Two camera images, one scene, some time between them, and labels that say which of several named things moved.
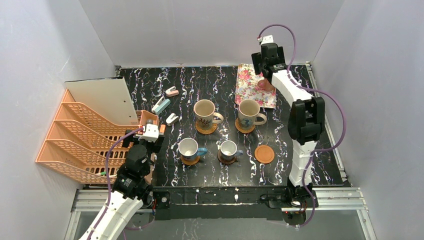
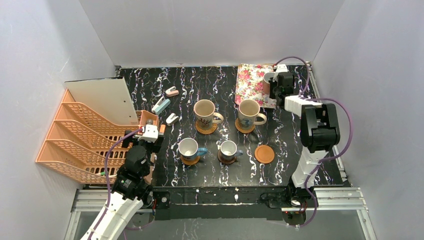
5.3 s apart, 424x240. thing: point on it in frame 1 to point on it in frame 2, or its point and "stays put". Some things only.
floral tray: (247, 88) stays put
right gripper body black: (259, 66) to (274, 87)
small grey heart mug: (228, 151) stays put
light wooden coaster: (190, 163) stays put
